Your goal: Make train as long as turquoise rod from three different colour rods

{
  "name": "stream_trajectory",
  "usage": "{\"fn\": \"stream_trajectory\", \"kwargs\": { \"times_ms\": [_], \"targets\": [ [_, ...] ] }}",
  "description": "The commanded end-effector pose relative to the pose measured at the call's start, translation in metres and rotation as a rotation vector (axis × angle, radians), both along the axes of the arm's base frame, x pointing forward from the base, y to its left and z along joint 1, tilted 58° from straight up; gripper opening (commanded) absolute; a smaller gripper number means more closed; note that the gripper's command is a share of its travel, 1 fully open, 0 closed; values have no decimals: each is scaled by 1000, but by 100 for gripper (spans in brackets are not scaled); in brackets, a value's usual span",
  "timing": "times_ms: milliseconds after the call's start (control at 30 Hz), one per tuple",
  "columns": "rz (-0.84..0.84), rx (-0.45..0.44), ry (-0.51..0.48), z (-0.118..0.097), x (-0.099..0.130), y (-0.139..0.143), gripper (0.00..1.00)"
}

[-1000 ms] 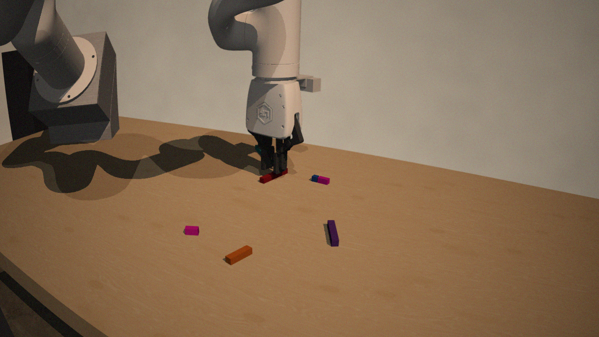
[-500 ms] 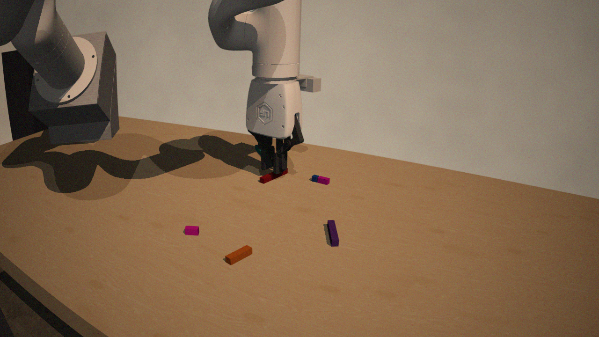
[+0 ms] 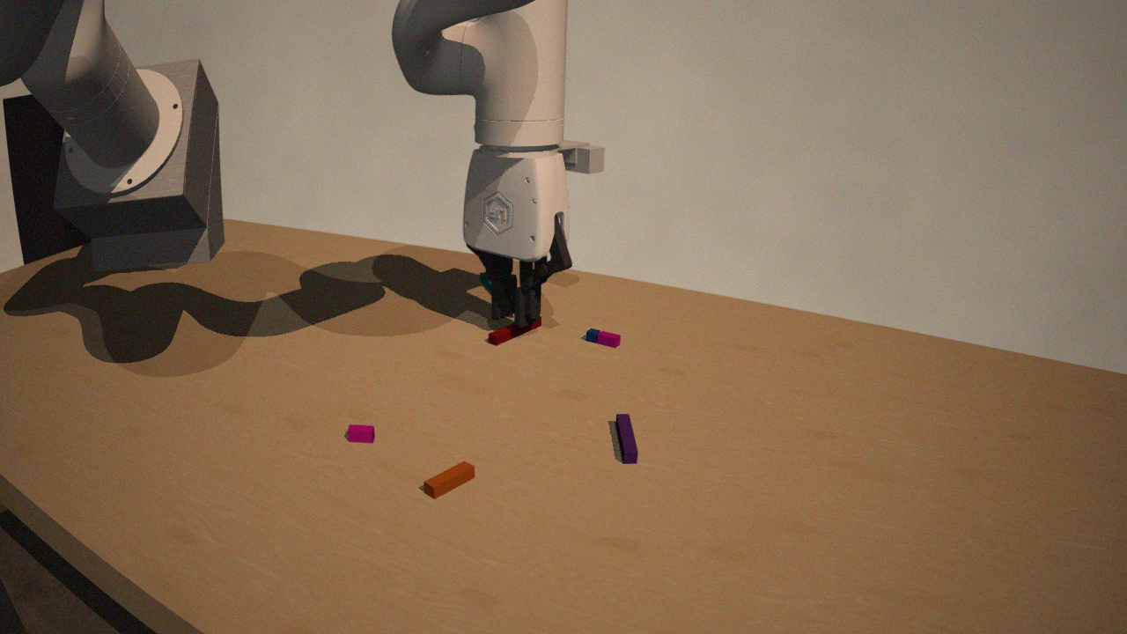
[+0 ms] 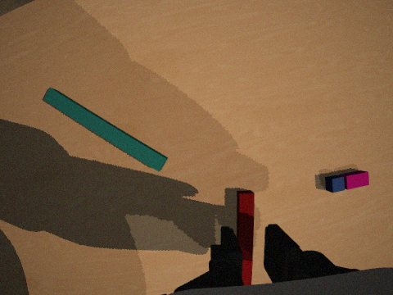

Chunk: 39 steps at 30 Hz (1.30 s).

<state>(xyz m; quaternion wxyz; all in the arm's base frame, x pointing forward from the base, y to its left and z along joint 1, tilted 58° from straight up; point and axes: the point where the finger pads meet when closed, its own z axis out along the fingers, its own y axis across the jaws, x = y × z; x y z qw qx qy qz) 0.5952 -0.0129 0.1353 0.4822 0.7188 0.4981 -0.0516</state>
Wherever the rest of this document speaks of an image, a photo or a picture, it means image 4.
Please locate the magenta rectangular block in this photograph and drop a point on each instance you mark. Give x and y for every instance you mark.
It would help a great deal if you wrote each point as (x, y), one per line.
(355, 179)

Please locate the dark red rod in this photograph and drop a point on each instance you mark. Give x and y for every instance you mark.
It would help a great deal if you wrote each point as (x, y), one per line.
(245, 231)

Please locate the turquoise rod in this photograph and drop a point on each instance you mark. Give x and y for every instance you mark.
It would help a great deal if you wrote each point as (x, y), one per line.
(105, 129)

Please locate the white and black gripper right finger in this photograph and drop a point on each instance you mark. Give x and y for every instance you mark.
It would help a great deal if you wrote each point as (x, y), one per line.
(285, 261)

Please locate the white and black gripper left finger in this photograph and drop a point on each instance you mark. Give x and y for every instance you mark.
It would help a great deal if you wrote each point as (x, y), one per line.
(224, 270)

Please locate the small blue cube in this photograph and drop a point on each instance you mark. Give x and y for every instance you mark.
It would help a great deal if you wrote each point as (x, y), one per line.
(335, 183)

